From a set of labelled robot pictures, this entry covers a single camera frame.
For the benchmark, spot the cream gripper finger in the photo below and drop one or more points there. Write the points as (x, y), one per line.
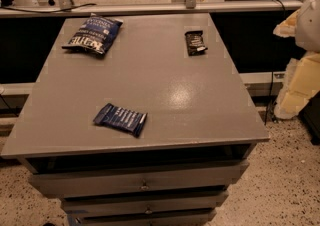
(287, 28)
(301, 83)

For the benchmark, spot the black rxbar chocolate bar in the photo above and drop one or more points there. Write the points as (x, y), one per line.
(195, 43)

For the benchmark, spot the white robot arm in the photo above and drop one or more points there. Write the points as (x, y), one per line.
(308, 27)

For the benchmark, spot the blue rxbar snack bar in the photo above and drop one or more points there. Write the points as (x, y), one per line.
(121, 119)

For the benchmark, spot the blue kettle chip bag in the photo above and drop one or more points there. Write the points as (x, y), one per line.
(95, 35)

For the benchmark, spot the top grey drawer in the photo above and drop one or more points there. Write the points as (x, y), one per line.
(142, 179)

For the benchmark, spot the grey drawer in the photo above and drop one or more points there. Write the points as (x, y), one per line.
(169, 218)
(142, 179)
(147, 203)

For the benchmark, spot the middle grey drawer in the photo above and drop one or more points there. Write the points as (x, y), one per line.
(147, 203)

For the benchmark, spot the bottom grey drawer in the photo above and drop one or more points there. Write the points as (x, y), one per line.
(169, 218)

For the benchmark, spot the grey metal rail frame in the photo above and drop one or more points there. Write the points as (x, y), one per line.
(67, 8)

